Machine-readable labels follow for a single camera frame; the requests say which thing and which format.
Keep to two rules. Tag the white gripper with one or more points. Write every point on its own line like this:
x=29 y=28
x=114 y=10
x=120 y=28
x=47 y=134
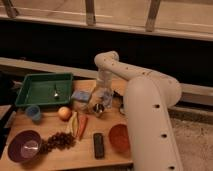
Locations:
x=104 y=80

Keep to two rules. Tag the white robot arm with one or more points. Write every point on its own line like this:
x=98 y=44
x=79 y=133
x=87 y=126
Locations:
x=147 y=97

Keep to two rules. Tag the small blue cup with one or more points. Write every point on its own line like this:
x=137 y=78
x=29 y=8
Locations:
x=33 y=112

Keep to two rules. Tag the black measuring scoop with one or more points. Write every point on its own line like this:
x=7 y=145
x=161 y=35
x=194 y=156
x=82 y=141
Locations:
x=120 y=98

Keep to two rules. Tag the blue sponge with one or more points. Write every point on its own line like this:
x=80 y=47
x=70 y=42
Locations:
x=81 y=96

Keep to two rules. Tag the orange carrot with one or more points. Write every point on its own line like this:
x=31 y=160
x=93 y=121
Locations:
x=82 y=125

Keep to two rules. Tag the black remote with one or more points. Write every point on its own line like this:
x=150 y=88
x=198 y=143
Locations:
x=98 y=145

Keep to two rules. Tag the orange apple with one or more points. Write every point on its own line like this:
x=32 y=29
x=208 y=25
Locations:
x=64 y=113

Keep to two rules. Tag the orange bowl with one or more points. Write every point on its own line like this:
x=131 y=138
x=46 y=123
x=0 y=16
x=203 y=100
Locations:
x=118 y=137

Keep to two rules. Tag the yellow banana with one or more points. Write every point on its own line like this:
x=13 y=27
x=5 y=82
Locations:
x=72 y=125

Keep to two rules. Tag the metal spoon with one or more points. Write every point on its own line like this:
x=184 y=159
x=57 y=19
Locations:
x=56 y=94

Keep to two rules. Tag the bunch of dark grapes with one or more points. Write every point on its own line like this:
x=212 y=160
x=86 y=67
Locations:
x=60 y=140

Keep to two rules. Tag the green plastic tray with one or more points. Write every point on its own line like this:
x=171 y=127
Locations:
x=38 y=89

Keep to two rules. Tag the purple bowl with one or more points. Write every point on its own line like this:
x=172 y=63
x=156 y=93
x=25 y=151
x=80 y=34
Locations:
x=24 y=146

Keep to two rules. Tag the wooden railing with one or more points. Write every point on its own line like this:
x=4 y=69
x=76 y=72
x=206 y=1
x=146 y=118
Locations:
x=192 y=19

